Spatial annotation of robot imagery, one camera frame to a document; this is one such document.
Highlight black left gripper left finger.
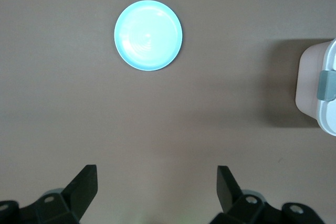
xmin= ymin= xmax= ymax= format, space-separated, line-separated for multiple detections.
xmin=0 ymin=164 xmax=99 ymax=224

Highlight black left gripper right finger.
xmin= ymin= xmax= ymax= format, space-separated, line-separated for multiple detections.
xmin=211 ymin=165 xmax=323 ymax=224

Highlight pink box with white lid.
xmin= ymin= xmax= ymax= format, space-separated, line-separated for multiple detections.
xmin=295 ymin=37 xmax=336 ymax=137

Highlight brown table mat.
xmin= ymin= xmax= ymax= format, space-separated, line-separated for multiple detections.
xmin=0 ymin=0 xmax=336 ymax=224

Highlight light blue round plate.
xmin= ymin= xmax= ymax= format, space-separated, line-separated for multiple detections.
xmin=113 ymin=0 xmax=184 ymax=72

